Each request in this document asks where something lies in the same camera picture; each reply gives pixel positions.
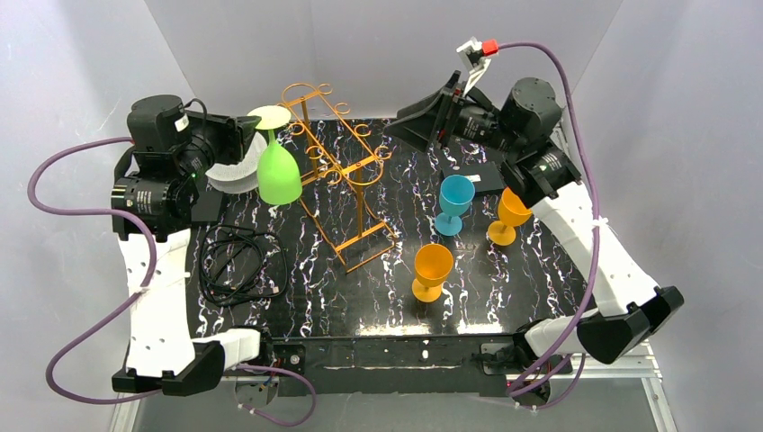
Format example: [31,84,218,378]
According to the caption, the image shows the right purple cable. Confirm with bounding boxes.
[498,40,601,411]

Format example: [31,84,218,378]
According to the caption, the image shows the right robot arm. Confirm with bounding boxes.
[386,75,685,364]

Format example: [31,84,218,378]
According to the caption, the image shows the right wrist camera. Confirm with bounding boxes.
[455,37,499,94]

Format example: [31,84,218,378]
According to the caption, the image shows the gold wire wine glass rack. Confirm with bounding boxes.
[278,82,399,275]

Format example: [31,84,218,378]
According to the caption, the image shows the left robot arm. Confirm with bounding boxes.
[111,94,261,396]

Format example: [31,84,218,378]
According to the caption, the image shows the blue wine glass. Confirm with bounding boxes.
[435,175,476,237]

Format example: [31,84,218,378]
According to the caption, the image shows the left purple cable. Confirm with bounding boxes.
[26,135,317,428]

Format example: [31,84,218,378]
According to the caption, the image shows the black power brick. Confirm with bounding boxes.
[191,190,226,227]

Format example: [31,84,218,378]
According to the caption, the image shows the black flat box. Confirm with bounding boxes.
[440,162,507,196]

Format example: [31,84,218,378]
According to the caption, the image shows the black coiled cable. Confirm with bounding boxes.
[197,225,290,310]

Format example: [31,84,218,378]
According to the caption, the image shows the orange wine glass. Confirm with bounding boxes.
[487,187,533,247]
[411,243,454,303]

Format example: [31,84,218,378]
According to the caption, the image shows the green wine glass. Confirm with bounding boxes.
[248,105,302,205]

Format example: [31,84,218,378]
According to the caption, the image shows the white filament spool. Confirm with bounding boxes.
[206,132,267,194]

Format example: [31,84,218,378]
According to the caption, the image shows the purple cable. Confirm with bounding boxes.
[498,40,601,411]
[26,135,317,428]

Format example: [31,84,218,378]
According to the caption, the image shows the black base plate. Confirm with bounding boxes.
[255,334,536,397]

